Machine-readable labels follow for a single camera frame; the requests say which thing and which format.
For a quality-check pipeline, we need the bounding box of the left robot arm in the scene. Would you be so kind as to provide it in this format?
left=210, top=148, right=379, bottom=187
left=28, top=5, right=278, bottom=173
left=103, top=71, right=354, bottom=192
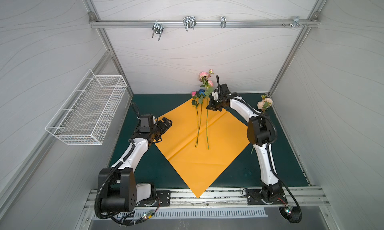
left=94, top=114, right=173, bottom=221

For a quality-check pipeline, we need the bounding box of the pink fake flower spray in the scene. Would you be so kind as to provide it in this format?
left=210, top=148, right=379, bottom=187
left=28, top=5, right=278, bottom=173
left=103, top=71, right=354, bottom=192
left=197, top=69, right=216, bottom=150

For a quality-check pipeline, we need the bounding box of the peach fake flower spray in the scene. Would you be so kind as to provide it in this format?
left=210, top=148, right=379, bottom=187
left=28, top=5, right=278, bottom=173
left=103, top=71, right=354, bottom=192
left=247, top=94, right=277, bottom=152

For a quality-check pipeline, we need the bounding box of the metal u-bolt clamp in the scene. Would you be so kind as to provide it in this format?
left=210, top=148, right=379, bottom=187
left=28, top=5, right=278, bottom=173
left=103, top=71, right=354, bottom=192
left=183, top=16, right=197, bottom=32
left=152, top=22, right=164, bottom=41

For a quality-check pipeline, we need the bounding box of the white vent grille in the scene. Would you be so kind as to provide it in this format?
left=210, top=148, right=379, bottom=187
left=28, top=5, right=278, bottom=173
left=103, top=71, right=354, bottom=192
left=152, top=207, right=268, bottom=220

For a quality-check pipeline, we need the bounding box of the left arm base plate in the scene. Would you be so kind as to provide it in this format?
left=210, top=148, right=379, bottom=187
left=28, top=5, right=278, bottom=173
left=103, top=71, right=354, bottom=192
left=137, top=191, right=171, bottom=207

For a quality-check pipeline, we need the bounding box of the middle metal u-bolt clamp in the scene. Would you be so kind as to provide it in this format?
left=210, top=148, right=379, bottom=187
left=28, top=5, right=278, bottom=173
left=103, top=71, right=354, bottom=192
left=183, top=16, right=197, bottom=32

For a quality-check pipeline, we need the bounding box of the left metal u-bolt clamp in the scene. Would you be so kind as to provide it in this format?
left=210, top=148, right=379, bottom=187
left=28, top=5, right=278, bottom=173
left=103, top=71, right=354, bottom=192
left=152, top=22, right=164, bottom=41

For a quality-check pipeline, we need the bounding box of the right metal bolt clamp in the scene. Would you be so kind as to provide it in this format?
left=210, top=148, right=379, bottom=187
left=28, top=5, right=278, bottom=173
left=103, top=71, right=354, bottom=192
left=282, top=17, right=309, bottom=29

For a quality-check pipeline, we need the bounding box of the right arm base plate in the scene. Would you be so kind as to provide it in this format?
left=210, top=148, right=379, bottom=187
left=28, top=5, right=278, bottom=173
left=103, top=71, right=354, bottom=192
left=242, top=188, right=288, bottom=206

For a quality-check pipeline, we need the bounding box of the white wire basket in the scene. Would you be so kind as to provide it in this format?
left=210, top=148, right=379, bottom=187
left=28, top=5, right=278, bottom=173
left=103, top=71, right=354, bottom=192
left=45, top=70, right=128, bottom=146

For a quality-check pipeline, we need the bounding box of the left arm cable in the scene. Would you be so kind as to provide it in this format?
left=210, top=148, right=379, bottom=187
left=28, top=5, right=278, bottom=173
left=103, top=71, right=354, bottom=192
left=110, top=196, right=161, bottom=227

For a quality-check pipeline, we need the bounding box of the aluminium top crossbar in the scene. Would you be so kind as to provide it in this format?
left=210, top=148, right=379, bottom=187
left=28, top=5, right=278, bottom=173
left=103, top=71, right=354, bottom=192
left=90, top=18, right=321, bottom=29

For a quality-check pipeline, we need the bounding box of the small metal bracket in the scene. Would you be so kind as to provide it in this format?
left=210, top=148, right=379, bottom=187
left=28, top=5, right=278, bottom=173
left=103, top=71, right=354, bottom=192
left=221, top=16, right=227, bottom=28

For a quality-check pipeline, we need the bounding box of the aluminium front rail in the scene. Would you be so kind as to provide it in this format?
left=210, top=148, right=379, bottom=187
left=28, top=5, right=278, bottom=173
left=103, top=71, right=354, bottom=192
left=83, top=186, right=330, bottom=211

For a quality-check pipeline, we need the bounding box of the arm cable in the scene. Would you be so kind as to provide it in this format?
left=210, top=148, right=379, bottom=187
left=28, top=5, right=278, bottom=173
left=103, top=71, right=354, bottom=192
left=277, top=177, right=303, bottom=224
left=110, top=196, right=161, bottom=227

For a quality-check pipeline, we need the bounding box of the orange wrapping paper sheet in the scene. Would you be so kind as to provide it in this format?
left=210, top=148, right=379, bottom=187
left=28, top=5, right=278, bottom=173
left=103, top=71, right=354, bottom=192
left=156, top=100, right=249, bottom=198

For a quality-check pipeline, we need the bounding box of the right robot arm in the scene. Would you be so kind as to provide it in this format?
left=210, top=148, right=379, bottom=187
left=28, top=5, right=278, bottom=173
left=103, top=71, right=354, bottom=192
left=207, top=94, right=284, bottom=205

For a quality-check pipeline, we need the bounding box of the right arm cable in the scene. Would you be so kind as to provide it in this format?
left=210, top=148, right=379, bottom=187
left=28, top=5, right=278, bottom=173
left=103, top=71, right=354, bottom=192
left=277, top=177, right=303, bottom=224

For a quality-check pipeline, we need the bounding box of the blue fake rose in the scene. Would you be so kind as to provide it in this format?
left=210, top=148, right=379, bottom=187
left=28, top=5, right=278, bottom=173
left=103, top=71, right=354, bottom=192
left=197, top=89, right=206, bottom=136

